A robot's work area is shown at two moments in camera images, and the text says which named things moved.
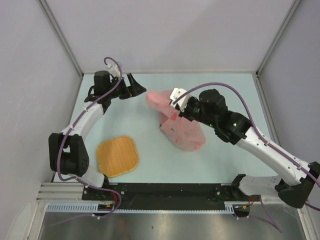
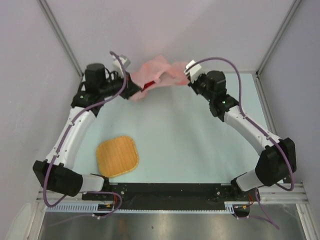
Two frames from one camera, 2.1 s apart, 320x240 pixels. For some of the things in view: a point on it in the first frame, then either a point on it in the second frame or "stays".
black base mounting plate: (165, 196) stays
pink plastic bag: (188, 135) → (159, 71)
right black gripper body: (193, 112) → (199, 86)
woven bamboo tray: (117, 156) stays
